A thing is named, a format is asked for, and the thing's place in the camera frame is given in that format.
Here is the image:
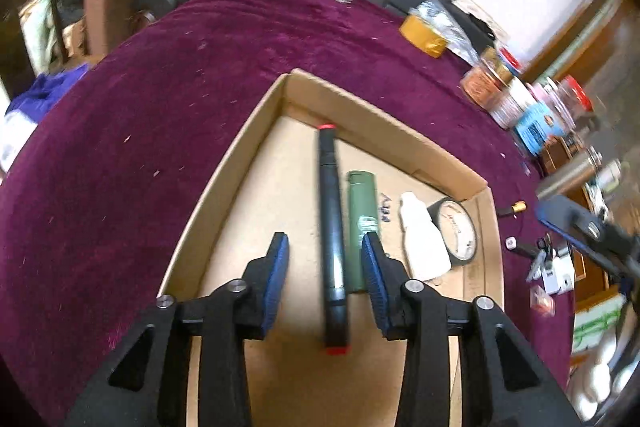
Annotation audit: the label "yellow tape roll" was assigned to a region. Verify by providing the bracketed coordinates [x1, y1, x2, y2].
[399, 14, 447, 58]

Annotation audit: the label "maroon velvet tablecloth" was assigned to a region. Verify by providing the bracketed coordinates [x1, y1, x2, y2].
[0, 0, 576, 427]

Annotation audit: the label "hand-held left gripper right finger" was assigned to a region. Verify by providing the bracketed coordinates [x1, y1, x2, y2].
[361, 232, 583, 427]

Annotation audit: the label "steel thermos flask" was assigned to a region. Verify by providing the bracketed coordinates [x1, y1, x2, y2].
[536, 147, 603, 202]

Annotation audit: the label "white labelled jar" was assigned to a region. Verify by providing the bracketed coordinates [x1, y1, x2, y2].
[490, 79, 533, 130]

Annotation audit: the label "clear plastic bag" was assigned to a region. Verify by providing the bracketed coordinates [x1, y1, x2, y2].
[407, 0, 481, 62]

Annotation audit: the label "blue cloth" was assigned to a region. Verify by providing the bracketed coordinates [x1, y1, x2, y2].
[5, 62, 91, 118]

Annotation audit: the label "white grey clip tool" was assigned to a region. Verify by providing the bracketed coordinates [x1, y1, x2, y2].
[527, 237, 576, 295]

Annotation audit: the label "copper labelled jar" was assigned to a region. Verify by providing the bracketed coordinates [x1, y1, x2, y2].
[460, 48, 516, 108]

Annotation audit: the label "small white plastic bottle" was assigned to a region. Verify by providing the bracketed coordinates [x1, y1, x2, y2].
[398, 192, 452, 282]

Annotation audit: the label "clear jar red lid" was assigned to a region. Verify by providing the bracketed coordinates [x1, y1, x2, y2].
[552, 76, 596, 124]

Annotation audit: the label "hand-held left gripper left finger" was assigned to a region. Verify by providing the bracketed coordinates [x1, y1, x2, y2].
[65, 232, 291, 427]

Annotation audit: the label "green white printed board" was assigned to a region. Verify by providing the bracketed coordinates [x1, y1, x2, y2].
[572, 294, 626, 358]

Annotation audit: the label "green lighter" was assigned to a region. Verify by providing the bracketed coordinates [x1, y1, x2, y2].
[347, 170, 377, 294]

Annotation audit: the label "blue labelled bottle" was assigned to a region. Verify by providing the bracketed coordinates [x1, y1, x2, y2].
[514, 102, 571, 155]

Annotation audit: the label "small pink packet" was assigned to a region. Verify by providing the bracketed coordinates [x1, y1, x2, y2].
[531, 289, 556, 315]

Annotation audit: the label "round black white-faced disc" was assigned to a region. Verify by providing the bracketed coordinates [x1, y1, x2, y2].
[426, 197, 479, 270]

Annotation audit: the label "black marker pen red ends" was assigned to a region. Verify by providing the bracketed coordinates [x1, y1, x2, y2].
[318, 125, 350, 355]

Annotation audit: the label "shallow cardboard box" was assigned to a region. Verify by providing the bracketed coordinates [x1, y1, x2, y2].
[157, 68, 504, 427]

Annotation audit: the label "small black cylinder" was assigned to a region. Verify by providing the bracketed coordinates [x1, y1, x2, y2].
[505, 237, 538, 257]

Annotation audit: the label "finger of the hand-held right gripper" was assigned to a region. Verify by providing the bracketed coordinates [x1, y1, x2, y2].
[535, 198, 640, 279]

